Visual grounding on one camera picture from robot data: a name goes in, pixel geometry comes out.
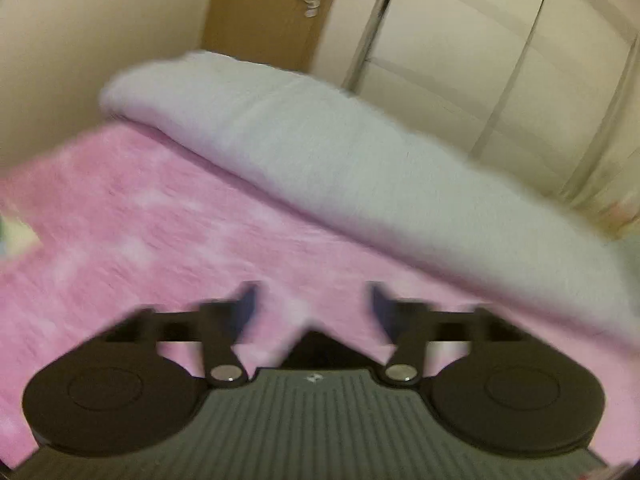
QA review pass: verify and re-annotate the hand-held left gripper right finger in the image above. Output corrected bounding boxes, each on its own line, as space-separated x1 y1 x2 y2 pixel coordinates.
367 281 532 387

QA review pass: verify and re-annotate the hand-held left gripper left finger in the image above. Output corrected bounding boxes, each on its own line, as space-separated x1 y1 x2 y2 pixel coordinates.
102 281 264 389

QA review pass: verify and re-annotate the pink floral blanket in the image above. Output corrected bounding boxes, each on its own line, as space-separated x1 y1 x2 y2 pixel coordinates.
0 121 640 471

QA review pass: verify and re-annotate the white ribbed quilt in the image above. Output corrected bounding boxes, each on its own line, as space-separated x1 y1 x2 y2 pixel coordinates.
98 50 640 343

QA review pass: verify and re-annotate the cream sliding wardrobe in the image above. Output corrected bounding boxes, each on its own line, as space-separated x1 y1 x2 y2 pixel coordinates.
311 0 640 242

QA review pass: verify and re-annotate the wooden door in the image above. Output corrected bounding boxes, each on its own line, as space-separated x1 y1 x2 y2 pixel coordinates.
200 0 349 74

